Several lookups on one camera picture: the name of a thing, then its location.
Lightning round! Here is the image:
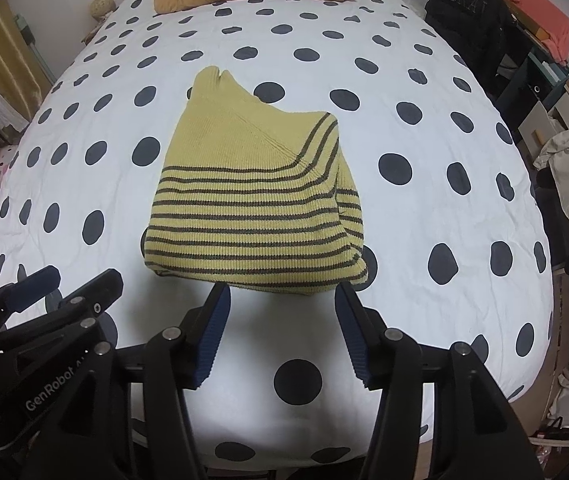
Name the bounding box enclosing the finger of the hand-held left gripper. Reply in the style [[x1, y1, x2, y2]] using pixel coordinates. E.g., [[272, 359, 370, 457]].
[[0, 266, 62, 332], [0, 268, 124, 362]]

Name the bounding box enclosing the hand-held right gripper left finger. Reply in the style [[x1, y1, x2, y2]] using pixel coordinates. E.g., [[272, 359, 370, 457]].
[[29, 284, 232, 480]]

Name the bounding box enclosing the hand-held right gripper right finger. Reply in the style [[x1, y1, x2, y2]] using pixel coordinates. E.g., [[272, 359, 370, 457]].
[[335, 281, 540, 480]]

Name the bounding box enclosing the yellow striped knit sweater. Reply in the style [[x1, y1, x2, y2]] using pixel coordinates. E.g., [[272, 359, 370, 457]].
[[140, 66, 369, 295]]

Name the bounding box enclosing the white polka dot duvet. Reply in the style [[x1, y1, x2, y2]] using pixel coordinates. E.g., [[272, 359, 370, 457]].
[[0, 0, 553, 468]]

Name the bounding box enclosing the beige bed base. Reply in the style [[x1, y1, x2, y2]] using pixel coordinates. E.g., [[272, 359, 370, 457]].
[[507, 305, 568, 436]]

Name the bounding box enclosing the dark teal shelf unit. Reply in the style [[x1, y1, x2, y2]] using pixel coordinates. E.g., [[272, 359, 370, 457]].
[[495, 45, 569, 112]]

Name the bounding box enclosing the black backpack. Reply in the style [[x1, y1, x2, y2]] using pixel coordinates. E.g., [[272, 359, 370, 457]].
[[423, 0, 515, 97]]

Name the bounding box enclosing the coral pink cloth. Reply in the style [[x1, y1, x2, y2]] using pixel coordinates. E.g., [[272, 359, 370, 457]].
[[495, 0, 569, 66]]

